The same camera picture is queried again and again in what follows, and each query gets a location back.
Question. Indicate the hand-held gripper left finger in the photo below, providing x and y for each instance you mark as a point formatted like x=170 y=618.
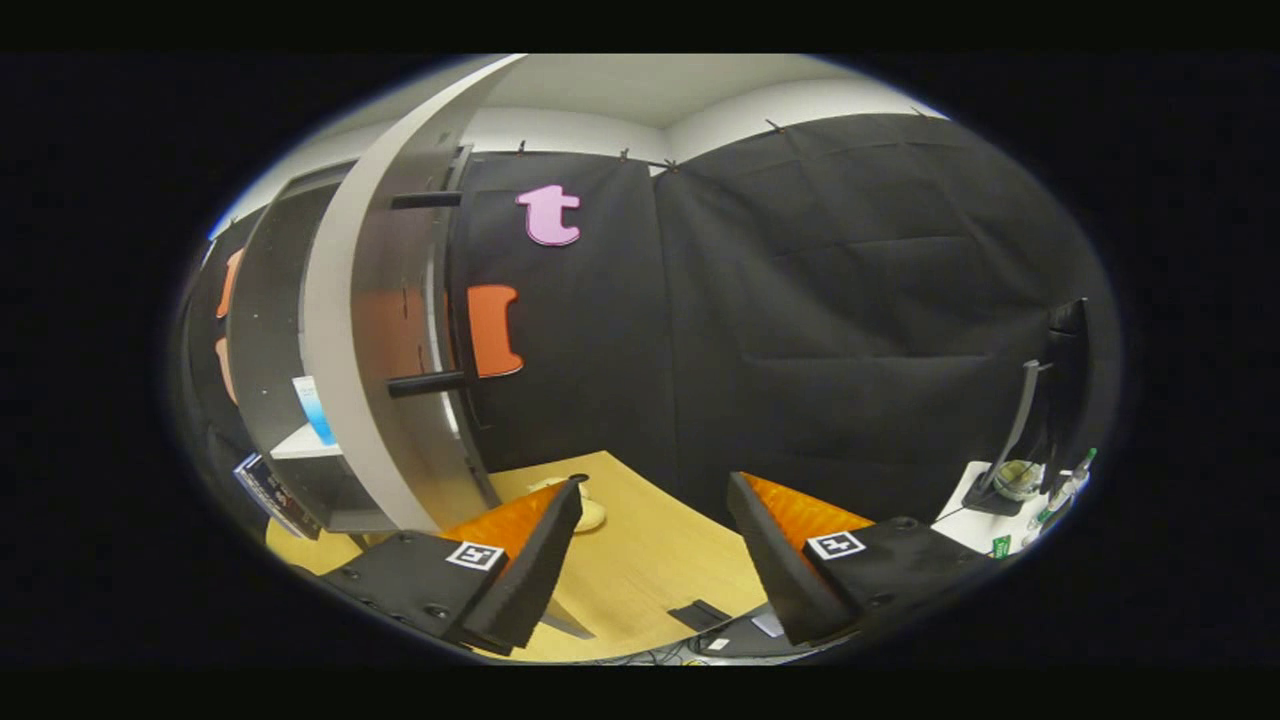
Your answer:
x=535 y=570

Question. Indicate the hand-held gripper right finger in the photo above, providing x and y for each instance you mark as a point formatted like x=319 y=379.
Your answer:
x=775 y=570

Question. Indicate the blue and white tube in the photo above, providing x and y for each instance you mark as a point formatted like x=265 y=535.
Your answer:
x=315 y=415

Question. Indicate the white cabinet door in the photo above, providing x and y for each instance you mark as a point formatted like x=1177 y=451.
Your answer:
x=390 y=290

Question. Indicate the black device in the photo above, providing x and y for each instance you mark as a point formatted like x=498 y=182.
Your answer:
x=745 y=638

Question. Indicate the cream plush toy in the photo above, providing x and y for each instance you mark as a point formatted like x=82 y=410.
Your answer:
x=592 y=515

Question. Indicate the small black flat box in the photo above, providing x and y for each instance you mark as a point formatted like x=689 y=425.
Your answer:
x=700 y=615

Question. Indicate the white side desk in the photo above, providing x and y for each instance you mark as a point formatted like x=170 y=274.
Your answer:
x=975 y=530

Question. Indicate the small glass jar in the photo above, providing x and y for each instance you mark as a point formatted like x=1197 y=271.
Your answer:
x=1017 y=478

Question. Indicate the green bottle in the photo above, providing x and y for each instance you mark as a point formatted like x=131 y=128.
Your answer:
x=1084 y=468

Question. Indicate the black monitor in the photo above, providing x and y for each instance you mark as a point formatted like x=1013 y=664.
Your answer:
x=1070 y=390

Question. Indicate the grey cabinet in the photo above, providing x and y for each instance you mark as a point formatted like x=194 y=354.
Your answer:
x=265 y=330

